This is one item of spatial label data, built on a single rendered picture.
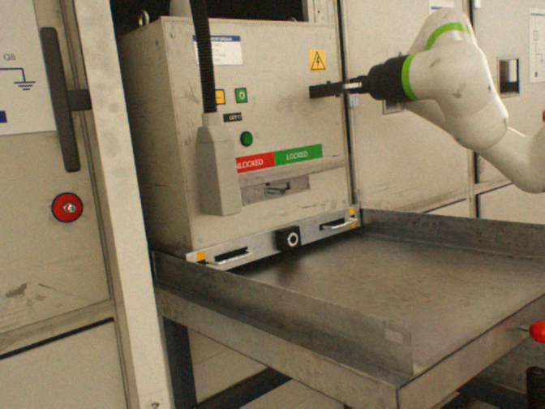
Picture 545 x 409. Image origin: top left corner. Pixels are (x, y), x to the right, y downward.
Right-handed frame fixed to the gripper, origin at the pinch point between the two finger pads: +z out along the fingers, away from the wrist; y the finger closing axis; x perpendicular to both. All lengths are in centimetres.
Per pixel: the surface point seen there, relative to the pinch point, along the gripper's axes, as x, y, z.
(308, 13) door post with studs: 21.5, 14.2, 16.2
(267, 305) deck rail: -35, -42, -24
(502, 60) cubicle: 6, 115, 13
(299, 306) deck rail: -33, -42, -32
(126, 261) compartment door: -17, -72, -41
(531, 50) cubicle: 10, 139, 13
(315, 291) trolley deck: -38, -27, -20
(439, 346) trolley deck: -38, -32, -50
